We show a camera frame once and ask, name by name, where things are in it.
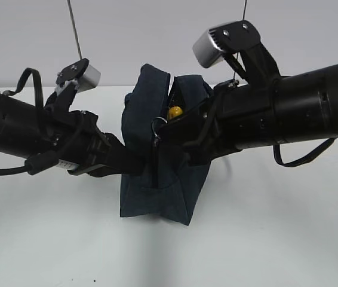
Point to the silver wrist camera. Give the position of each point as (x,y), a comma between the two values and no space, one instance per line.
(81,73)
(228,38)

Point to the dark blue insulated lunch bag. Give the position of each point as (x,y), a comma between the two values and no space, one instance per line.
(168,186)

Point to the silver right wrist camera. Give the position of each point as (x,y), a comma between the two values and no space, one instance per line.
(228,38)

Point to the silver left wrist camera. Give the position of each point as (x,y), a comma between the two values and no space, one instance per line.
(81,73)

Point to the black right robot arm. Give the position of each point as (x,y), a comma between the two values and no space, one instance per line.
(292,109)

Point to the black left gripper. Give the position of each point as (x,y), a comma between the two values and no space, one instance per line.
(86,149)

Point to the yellow toy pumpkin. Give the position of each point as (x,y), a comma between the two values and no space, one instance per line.
(173,112)

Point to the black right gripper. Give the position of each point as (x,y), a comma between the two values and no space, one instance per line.
(223,120)

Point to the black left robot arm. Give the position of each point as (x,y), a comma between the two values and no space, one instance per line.
(24,135)

